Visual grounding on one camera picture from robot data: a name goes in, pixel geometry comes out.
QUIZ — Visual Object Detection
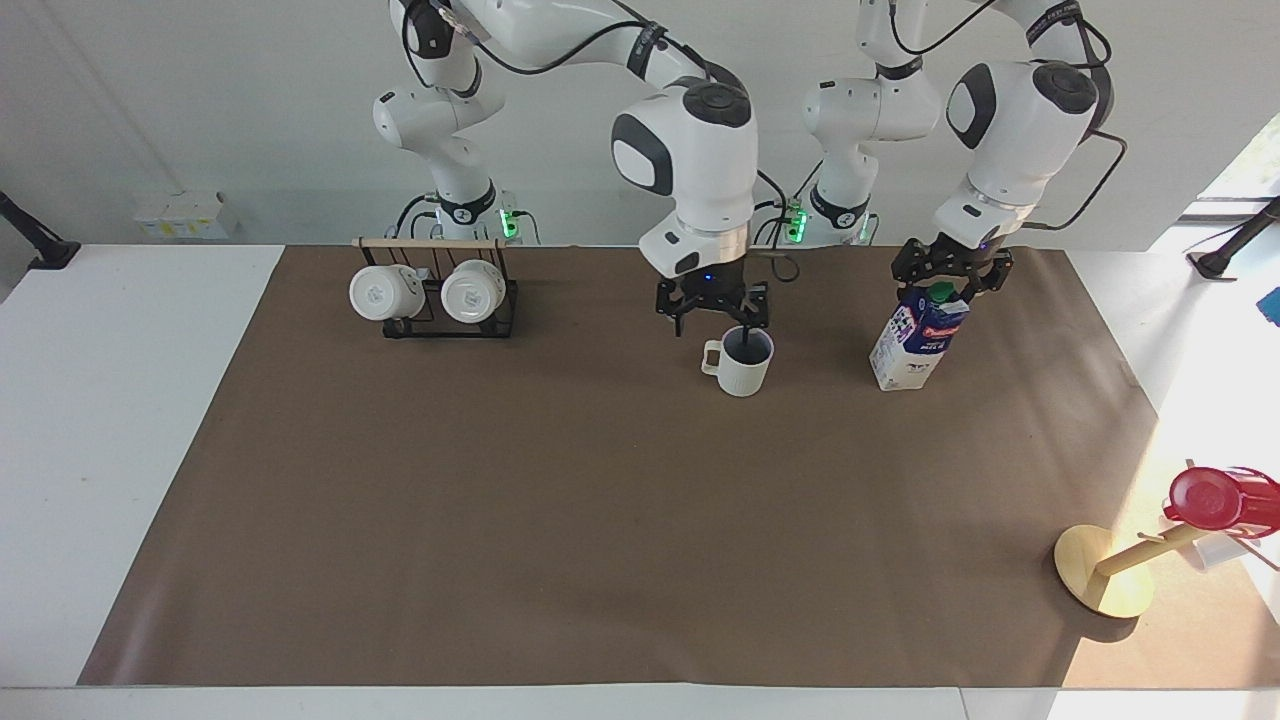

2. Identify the white box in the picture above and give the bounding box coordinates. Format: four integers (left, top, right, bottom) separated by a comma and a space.
134, 189, 241, 242

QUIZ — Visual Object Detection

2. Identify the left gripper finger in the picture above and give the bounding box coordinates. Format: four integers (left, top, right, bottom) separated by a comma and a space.
891, 238, 937, 293
960, 250, 1015, 299

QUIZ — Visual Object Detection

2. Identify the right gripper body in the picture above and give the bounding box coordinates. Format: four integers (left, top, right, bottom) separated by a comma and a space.
672, 254, 753, 305

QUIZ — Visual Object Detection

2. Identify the milk carton with green cap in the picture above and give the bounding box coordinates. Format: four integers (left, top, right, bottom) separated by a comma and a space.
868, 282, 972, 393

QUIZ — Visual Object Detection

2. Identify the black wire cup rack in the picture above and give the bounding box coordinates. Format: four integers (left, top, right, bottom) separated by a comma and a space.
352, 236, 522, 340

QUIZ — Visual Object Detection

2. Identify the wooden mug tree stand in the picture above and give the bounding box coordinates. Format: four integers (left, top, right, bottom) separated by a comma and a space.
1053, 518, 1233, 620

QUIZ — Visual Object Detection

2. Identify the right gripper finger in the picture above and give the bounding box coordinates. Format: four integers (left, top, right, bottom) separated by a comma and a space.
724, 283, 772, 353
655, 281, 701, 337

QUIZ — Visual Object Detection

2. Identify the red cup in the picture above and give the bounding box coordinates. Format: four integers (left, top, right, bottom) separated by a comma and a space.
1162, 465, 1280, 534

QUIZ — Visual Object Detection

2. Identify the black cable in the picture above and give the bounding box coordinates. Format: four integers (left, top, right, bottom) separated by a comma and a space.
748, 168, 803, 283
1018, 128, 1129, 234
400, 0, 743, 91

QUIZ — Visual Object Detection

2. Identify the black stand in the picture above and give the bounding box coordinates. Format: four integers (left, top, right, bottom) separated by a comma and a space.
1186, 196, 1280, 281
0, 191, 82, 272

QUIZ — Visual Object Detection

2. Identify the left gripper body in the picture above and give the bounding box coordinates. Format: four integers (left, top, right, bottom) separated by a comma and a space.
926, 233, 995, 283

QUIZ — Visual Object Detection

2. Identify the clear white cup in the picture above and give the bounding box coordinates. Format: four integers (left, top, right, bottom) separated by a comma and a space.
1186, 532, 1257, 573

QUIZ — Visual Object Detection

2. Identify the white ribbed mug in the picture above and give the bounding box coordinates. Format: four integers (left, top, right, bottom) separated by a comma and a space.
701, 326, 776, 399

